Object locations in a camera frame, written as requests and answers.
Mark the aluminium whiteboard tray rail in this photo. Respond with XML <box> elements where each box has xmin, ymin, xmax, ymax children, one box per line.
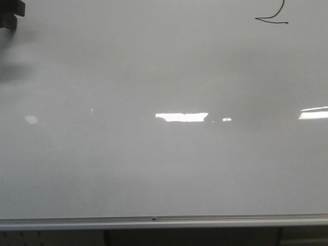
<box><xmin>1</xmin><ymin>214</ymin><xmax>327</xmax><ymax>231</ymax></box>

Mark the large white whiteboard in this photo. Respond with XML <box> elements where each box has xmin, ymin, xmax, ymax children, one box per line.
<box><xmin>1</xmin><ymin>1</ymin><xmax>327</xmax><ymax>219</ymax></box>

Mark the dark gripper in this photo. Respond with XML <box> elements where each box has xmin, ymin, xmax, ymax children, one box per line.
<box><xmin>1</xmin><ymin>0</ymin><xmax>25</xmax><ymax>30</ymax></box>

